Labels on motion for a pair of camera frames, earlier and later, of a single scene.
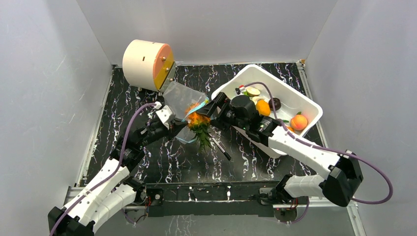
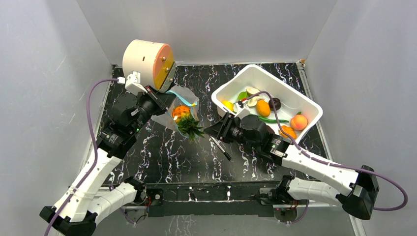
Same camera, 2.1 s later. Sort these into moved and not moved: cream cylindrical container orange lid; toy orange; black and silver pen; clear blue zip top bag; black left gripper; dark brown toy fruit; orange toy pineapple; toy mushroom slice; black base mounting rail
Moved: orange toy pineapple; clear blue zip top bag; black left gripper
Not moved: black base mounting rail; dark brown toy fruit; black and silver pen; toy mushroom slice; toy orange; cream cylindrical container orange lid
